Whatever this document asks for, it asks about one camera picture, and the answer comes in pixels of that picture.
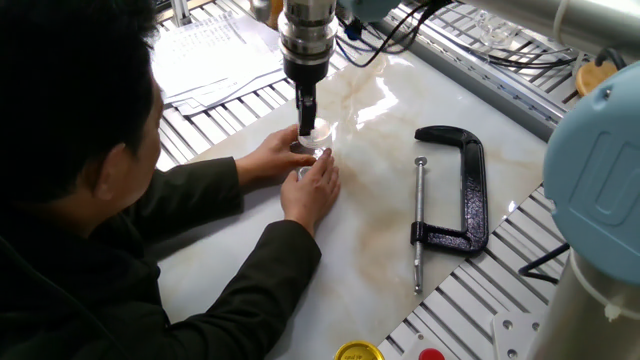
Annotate metal post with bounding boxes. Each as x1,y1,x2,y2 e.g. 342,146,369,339
169,0,194,28

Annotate wooden block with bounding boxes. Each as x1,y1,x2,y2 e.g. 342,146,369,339
264,0,285,30

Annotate stack of printed papers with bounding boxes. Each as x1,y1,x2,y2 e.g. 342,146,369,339
149,12,296,118

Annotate person with black hair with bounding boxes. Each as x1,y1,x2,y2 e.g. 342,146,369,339
0,0,166,360

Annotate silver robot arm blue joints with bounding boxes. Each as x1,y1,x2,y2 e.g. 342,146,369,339
249,0,640,360

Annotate white box with red button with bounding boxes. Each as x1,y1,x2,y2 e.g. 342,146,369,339
399,332,451,360

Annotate marble pattern tile board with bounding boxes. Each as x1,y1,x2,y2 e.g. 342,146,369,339
149,49,549,360

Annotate yellow metal lid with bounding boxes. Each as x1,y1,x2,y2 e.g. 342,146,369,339
333,340,386,360

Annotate thick black cable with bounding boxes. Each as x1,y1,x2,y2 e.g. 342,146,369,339
517,242,571,285

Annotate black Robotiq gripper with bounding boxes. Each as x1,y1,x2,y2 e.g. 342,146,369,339
281,58,332,138

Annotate right forearm dark sleeve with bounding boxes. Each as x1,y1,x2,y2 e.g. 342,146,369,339
164,219,323,360

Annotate blue cable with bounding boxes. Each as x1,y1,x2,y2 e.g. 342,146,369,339
335,17,366,54

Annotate clear glass cup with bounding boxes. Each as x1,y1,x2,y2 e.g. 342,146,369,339
472,8,521,50

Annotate person's left hand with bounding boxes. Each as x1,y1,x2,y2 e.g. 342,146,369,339
234,124,318,189

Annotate black cable bundle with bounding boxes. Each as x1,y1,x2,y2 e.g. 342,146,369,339
334,0,626,70

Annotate black metal C-clamp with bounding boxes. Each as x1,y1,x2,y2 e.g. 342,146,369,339
409,124,491,296

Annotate aluminium profile rail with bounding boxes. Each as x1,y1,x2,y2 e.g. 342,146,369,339
379,14,566,144

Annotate person's right hand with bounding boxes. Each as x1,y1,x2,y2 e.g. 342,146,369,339
279,147,343,237

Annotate white perforated plate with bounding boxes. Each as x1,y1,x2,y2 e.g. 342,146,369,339
490,312,549,360

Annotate round wooden stand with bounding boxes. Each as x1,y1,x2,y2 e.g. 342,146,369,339
574,59,621,98

